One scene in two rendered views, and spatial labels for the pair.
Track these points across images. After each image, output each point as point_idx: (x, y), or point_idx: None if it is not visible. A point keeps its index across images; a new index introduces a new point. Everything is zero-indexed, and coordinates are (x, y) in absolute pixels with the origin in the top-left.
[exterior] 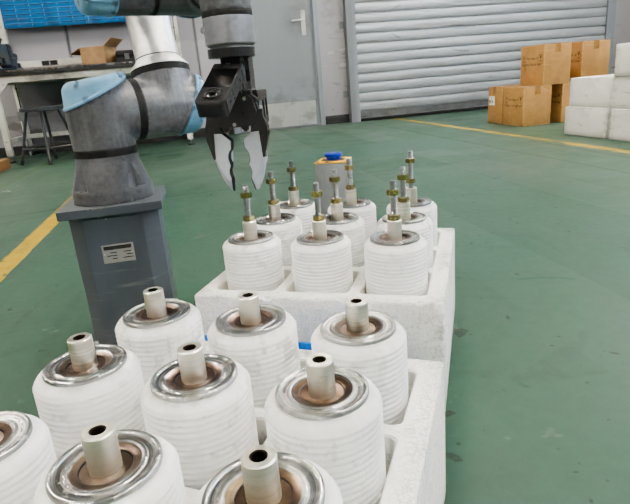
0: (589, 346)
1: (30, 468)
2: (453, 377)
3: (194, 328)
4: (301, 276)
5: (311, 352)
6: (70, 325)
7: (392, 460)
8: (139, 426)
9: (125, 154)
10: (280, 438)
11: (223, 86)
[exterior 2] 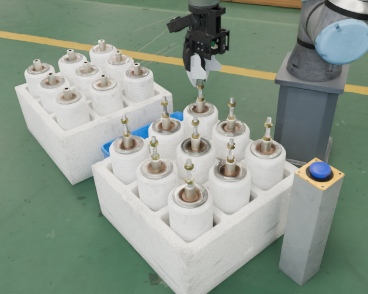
0: None
1: (91, 56)
2: (119, 236)
3: (124, 81)
4: None
5: (107, 118)
6: (342, 129)
7: (45, 110)
8: None
9: (300, 44)
10: None
11: (177, 18)
